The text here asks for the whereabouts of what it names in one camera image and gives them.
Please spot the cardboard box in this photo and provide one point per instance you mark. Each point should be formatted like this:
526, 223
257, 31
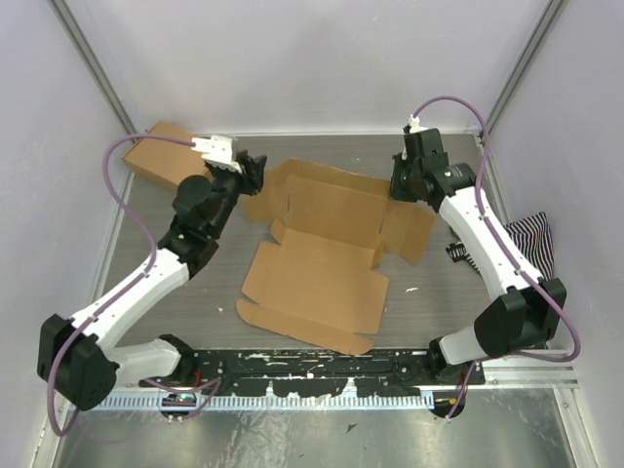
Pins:
163, 162
315, 279

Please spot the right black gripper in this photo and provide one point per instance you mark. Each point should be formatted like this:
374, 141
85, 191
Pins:
396, 192

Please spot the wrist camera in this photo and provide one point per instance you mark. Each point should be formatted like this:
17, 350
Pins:
218, 152
424, 147

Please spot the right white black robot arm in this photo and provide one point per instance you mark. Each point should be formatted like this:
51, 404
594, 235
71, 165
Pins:
525, 306

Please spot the purple striped cloth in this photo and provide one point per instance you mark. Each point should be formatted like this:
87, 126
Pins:
532, 235

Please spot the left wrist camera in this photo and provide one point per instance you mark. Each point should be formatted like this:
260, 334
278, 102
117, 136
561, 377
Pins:
218, 152

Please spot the aluminium frame post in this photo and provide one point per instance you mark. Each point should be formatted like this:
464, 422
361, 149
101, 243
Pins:
88, 56
529, 53

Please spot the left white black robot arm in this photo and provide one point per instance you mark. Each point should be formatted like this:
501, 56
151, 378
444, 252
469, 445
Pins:
80, 358

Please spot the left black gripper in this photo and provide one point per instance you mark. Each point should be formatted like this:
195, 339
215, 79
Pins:
253, 181

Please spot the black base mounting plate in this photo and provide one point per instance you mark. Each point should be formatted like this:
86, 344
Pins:
382, 372

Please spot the aluminium rail front beam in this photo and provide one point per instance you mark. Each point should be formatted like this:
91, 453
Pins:
510, 369

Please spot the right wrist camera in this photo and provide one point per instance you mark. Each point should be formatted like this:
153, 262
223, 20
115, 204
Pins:
424, 147

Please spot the perforated cable duct strip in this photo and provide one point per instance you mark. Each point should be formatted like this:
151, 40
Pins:
160, 400

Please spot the left aluminium frame post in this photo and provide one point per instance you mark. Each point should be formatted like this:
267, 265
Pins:
88, 56

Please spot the right aluminium frame post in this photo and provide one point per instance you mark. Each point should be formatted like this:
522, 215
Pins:
529, 53

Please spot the folded closed cardboard box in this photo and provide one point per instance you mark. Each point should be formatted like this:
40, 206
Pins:
163, 162

